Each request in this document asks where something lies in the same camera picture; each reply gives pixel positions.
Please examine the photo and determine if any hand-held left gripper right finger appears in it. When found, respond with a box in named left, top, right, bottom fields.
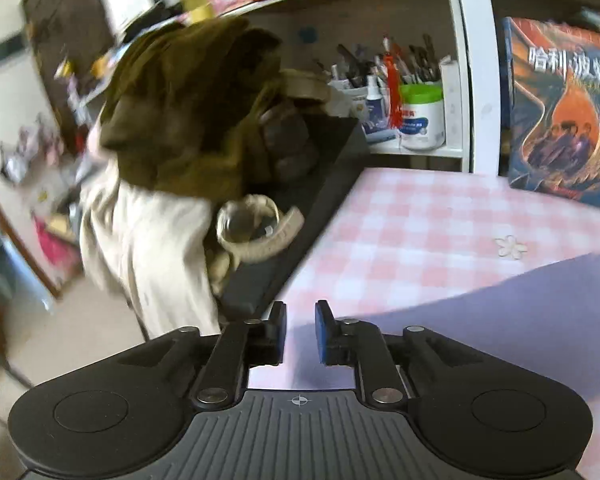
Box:
left=314, top=299, right=481, bottom=409

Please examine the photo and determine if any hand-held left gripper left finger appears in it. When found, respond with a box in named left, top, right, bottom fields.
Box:
left=130, top=301, right=288, bottom=412

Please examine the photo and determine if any purple cloth garment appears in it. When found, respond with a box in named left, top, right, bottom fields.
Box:
left=279, top=249, right=600, bottom=411

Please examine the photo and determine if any pink checked table mat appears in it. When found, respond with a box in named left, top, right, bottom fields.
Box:
left=280, top=167, right=600, bottom=480

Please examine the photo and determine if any cream cloth garment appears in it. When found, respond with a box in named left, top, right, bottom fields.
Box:
left=79, top=179, right=222, bottom=342

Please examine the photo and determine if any white jar green lid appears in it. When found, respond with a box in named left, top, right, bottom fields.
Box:
left=398, top=83, right=447, bottom=151

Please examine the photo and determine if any white spray bottle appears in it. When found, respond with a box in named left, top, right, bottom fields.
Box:
left=363, top=73, right=387, bottom=127

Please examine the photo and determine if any olive green garment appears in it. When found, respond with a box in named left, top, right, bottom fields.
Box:
left=99, top=16, right=284, bottom=200

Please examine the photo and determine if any bunch of pens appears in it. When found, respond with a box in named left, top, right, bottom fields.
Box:
left=312, top=34, right=443, bottom=92

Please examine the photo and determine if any white shelf unit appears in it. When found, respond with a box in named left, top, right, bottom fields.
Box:
left=240, top=0, right=502, bottom=175

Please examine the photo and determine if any blue orange cover book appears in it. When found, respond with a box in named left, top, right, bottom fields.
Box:
left=501, top=16, right=600, bottom=211

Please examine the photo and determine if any brown wooden door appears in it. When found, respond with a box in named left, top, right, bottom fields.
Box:
left=21, top=0, right=117, bottom=157

